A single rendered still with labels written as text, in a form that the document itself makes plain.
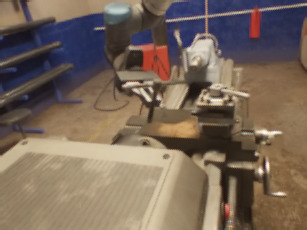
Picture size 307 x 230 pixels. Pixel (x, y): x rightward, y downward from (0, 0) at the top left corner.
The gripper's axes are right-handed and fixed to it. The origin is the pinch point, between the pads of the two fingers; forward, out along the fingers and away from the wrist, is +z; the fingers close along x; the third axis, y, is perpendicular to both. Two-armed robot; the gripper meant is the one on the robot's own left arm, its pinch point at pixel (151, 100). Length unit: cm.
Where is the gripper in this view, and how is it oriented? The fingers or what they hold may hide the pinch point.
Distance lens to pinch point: 66.9
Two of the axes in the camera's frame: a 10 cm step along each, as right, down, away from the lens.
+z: 4.3, 6.1, -6.7
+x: -8.8, 1.2, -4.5
